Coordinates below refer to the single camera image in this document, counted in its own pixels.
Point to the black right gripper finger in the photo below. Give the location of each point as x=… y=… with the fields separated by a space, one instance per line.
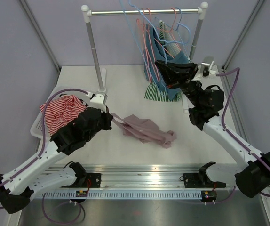
x=161 y=67
x=176 y=81

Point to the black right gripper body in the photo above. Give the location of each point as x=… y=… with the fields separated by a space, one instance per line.
x=183 y=86

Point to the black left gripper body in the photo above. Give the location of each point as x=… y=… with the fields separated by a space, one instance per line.
x=103 y=125

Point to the green white striped tank top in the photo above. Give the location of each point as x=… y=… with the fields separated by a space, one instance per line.
x=158 y=91

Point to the red white striped tank top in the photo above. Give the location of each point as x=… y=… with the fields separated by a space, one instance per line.
x=61 y=111

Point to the mauve tank top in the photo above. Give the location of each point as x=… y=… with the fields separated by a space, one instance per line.
x=144 y=130

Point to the blue wire hanger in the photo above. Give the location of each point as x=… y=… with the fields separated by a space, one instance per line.
x=177 y=35
x=135 y=35

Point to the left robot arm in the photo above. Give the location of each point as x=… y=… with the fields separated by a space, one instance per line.
x=116 y=128

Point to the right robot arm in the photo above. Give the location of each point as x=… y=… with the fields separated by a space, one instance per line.
x=254 y=174

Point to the white metal clothes rack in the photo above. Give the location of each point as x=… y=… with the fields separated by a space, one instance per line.
x=87 y=14

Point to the white plastic basket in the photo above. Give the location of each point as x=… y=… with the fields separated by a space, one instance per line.
x=36 y=129

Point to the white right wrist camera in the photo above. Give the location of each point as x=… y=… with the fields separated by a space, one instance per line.
x=206 y=69

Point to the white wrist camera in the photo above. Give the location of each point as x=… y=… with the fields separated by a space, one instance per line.
x=96 y=100
x=206 y=69

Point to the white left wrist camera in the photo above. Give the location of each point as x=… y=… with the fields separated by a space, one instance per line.
x=96 y=100

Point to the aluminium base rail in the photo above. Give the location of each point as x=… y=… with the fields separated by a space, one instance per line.
x=135 y=182

